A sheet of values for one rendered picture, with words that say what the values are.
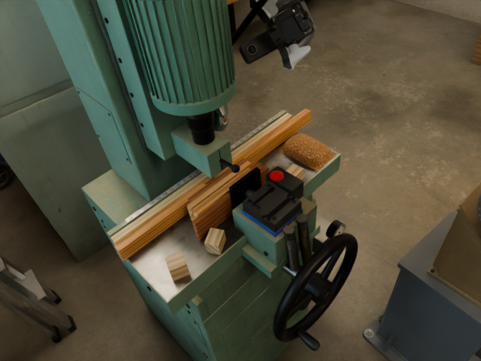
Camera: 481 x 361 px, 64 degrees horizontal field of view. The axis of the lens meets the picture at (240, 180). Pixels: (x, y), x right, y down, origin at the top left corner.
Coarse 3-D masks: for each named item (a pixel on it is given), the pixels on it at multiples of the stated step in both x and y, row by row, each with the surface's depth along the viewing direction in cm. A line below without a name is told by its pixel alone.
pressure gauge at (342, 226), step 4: (336, 220) 117; (332, 224) 116; (336, 224) 115; (340, 224) 115; (344, 224) 116; (328, 228) 116; (332, 228) 115; (336, 228) 115; (340, 228) 116; (344, 228) 119; (328, 232) 116; (332, 232) 115; (336, 232) 115; (340, 232) 118; (328, 236) 117; (332, 236) 115
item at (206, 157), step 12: (180, 132) 92; (180, 144) 91; (192, 144) 88; (216, 144) 87; (228, 144) 88; (180, 156) 96; (192, 156) 90; (204, 156) 85; (216, 156) 87; (228, 156) 90; (204, 168) 89; (216, 168) 89
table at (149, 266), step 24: (336, 168) 109; (312, 192) 105; (168, 240) 91; (192, 240) 90; (240, 240) 89; (144, 264) 87; (192, 264) 86; (216, 264) 86; (264, 264) 87; (168, 288) 82; (192, 288) 84
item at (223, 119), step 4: (220, 108) 100; (224, 108) 100; (216, 112) 101; (220, 112) 100; (224, 112) 100; (216, 116) 102; (220, 116) 101; (224, 116) 101; (216, 120) 104; (220, 120) 102; (224, 120) 101; (216, 124) 105; (220, 124) 103; (224, 124) 102; (216, 128) 105; (220, 128) 104; (224, 128) 104
